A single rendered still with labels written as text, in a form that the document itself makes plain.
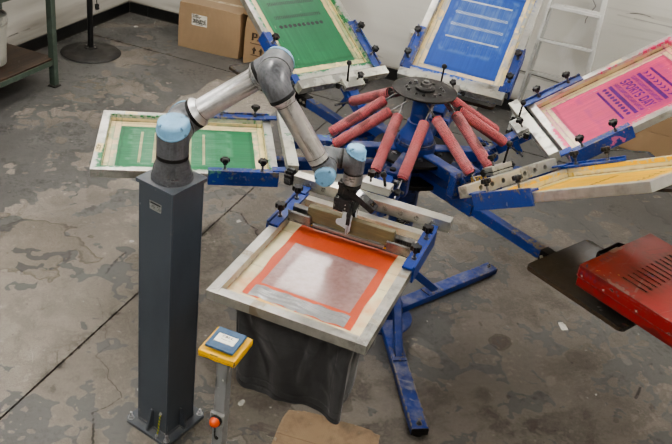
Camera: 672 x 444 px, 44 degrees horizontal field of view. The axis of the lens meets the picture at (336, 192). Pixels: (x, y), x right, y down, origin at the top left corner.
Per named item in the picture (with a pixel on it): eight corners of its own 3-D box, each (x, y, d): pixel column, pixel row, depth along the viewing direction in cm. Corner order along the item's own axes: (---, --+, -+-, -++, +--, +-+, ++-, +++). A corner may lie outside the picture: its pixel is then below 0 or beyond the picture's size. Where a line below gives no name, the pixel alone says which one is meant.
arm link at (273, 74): (275, 63, 273) (344, 182, 293) (280, 52, 283) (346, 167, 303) (245, 78, 277) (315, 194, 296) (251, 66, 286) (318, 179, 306)
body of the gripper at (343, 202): (339, 202, 324) (343, 175, 318) (360, 208, 322) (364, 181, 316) (332, 210, 318) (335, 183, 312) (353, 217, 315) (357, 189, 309)
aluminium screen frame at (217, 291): (365, 355, 268) (366, 346, 266) (205, 298, 283) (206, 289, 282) (432, 241, 333) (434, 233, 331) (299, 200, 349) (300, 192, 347)
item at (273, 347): (339, 428, 298) (355, 334, 277) (228, 385, 310) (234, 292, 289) (342, 422, 300) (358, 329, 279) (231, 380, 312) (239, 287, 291)
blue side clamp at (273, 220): (276, 239, 323) (278, 223, 320) (265, 235, 324) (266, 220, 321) (307, 205, 348) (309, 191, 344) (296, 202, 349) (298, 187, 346)
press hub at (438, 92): (406, 350, 421) (457, 105, 355) (335, 325, 431) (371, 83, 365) (427, 308, 453) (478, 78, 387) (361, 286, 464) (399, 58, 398)
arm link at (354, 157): (345, 140, 310) (368, 143, 310) (342, 166, 315) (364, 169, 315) (344, 149, 303) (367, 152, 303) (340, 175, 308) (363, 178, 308)
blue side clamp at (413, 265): (412, 283, 308) (415, 267, 304) (399, 279, 309) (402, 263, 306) (434, 245, 333) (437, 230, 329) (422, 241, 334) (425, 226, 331)
